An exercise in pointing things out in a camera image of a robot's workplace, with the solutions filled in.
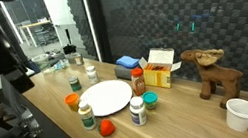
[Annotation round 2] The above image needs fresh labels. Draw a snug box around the green tin can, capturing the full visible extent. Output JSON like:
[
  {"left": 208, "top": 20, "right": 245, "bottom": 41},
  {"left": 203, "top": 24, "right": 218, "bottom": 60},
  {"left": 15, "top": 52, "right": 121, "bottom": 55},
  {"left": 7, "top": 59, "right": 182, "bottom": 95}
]
[{"left": 67, "top": 74, "right": 83, "bottom": 93}]

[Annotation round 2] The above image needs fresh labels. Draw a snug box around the small black device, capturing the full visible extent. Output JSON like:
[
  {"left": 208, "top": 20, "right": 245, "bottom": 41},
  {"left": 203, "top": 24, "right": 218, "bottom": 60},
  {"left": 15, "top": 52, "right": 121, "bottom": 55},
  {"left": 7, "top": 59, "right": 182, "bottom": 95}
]
[{"left": 61, "top": 42, "right": 79, "bottom": 56}]

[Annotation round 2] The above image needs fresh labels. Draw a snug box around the glass jar with orange label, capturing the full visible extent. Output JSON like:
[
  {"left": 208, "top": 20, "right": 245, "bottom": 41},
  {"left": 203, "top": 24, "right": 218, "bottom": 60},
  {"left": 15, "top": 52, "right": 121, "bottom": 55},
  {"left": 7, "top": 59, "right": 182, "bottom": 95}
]
[{"left": 72, "top": 51, "right": 85, "bottom": 67}]

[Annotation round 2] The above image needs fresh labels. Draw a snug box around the small white pill bottle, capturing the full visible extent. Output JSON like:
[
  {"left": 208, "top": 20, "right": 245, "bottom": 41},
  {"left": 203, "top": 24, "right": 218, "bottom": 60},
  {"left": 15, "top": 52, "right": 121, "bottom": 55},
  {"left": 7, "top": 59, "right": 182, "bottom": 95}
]
[{"left": 84, "top": 65, "right": 100, "bottom": 86}]

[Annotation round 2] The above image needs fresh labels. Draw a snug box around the clear plastic tub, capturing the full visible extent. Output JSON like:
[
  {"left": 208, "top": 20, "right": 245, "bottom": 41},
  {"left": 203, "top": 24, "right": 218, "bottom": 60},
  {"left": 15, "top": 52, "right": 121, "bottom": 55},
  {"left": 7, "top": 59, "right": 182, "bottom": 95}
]
[{"left": 31, "top": 52, "right": 52, "bottom": 74}]

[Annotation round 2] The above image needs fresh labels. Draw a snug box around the grey office chair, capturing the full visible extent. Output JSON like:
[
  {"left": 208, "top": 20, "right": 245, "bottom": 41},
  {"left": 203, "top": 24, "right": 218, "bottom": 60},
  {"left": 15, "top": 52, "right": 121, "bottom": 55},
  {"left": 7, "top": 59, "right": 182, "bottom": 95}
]
[{"left": 0, "top": 66, "right": 61, "bottom": 138}]

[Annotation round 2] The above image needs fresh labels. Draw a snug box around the white pill bottle purple label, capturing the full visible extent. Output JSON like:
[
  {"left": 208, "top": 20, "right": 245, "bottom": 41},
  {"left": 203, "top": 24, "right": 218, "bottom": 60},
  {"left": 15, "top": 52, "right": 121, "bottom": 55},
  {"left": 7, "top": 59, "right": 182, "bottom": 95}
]
[{"left": 127, "top": 94, "right": 150, "bottom": 128}]

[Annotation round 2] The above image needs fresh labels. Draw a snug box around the spice bottle with orange lid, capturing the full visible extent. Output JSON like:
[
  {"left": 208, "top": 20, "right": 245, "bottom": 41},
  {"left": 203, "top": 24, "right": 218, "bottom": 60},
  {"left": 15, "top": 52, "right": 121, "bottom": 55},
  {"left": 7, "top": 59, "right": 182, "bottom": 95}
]
[{"left": 129, "top": 66, "right": 149, "bottom": 98}]

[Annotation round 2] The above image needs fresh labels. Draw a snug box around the grey patterned block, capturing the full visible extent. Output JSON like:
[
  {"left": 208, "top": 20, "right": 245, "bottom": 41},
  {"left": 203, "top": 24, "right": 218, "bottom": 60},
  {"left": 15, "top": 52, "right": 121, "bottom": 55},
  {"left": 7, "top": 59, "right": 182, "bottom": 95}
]
[{"left": 112, "top": 60, "right": 145, "bottom": 84}]

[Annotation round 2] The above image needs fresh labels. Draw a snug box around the small container with teal lid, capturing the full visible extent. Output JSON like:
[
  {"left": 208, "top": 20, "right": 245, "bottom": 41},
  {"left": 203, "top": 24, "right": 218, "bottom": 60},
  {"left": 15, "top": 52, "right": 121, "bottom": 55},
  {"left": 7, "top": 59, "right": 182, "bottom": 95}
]
[{"left": 141, "top": 89, "right": 161, "bottom": 112}]

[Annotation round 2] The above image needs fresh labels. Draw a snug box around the brown moose plush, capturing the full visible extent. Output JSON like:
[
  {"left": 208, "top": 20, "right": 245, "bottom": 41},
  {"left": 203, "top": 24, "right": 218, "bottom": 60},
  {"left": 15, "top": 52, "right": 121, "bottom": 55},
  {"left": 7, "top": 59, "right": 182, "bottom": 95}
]
[{"left": 179, "top": 41, "right": 248, "bottom": 116}]

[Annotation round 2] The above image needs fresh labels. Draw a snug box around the yellow container with orange lid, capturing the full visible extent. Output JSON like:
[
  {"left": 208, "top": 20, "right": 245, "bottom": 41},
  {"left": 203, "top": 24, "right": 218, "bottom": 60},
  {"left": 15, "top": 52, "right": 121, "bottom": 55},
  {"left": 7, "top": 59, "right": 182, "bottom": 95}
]
[{"left": 64, "top": 92, "right": 82, "bottom": 114}]

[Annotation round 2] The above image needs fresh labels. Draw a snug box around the pill bottle with green label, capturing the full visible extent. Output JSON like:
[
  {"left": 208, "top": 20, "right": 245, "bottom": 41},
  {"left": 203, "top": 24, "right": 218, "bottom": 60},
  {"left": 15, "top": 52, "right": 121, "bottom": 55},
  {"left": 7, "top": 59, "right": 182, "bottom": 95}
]
[{"left": 76, "top": 99, "right": 98, "bottom": 132}]

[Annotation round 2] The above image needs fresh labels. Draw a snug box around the white paper cup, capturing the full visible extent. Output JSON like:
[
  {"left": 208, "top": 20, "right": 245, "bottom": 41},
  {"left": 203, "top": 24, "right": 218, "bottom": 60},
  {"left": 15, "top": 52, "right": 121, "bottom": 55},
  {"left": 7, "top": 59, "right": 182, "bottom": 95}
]
[{"left": 222, "top": 95, "right": 248, "bottom": 136}]

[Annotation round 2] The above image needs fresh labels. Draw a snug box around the white table with wooden top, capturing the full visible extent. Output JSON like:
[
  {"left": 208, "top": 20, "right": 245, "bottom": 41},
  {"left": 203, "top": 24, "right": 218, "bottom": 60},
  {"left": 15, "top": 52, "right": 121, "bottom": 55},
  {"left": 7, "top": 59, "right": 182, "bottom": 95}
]
[{"left": 18, "top": 18, "right": 60, "bottom": 50}]

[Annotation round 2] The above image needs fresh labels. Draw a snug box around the white paper plate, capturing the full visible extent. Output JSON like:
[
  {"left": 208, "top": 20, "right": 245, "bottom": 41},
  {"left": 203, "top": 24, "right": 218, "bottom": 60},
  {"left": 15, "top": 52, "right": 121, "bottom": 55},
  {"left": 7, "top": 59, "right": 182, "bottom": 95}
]
[{"left": 76, "top": 76, "right": 136, "bottom": 121}]

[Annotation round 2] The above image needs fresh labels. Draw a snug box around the open yellow cardboard box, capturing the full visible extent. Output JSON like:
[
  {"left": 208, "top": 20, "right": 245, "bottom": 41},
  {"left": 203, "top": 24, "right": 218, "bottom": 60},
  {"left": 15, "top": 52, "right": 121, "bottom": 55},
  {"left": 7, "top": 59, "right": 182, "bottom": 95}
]
[{"left": 136, "top": 44, "right": 187, "bottom": 93}]

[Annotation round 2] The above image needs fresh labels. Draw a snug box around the blue folded cloth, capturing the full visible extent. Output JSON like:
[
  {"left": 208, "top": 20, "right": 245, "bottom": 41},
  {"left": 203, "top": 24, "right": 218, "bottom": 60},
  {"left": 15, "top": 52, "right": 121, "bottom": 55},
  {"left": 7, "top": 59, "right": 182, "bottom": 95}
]
[{"left": 114, "top": 52, "right": 142, "bottom": 72}]

